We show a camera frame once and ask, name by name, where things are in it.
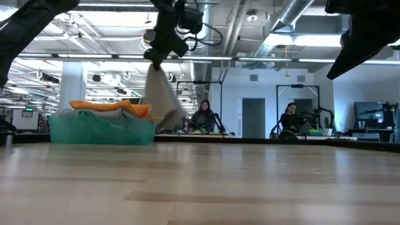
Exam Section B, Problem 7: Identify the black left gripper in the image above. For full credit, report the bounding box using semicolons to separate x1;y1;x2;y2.
143;0;190;71

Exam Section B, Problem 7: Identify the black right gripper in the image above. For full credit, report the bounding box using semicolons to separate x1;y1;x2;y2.
326;13;400;79

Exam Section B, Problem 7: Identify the orange microfiber towel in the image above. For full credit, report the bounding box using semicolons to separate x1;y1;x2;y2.
69;99;161;123

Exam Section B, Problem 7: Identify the black ceiling device yellow band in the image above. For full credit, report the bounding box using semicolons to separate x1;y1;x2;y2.
142;28;156;44

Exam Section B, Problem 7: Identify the background computer monitor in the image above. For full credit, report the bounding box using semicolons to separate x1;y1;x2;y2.
353;101;384;123

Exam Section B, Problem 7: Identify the gray door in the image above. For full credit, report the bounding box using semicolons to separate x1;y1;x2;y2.
242;97;266;125
293;99;313;118

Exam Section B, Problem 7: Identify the person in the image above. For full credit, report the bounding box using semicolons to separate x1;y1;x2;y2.
188;99;217;134
279;102;306;134

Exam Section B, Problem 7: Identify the ceiling light strip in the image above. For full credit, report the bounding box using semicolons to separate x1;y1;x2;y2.
17;52;400;66

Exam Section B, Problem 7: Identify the green plastic bin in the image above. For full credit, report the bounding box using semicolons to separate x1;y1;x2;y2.
47;113;156;146

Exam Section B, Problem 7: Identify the white building column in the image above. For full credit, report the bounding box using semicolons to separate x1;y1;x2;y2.
58;61;88;115

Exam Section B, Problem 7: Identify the silver ventilation duct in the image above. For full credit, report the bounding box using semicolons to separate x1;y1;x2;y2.
249;0;316;62
176;0;216;94

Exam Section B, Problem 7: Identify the black gantry frame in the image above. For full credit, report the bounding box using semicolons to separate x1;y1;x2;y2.
275;83;321;123
176;80;224;109

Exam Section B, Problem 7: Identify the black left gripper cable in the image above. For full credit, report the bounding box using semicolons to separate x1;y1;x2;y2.
174;0;224;53

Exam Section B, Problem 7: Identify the yellow hanging cord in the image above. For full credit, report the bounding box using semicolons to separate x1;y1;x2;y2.
284;45;290;78

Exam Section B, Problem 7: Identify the black aluminium table frame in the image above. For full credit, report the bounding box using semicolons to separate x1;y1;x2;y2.
0;131;400;154

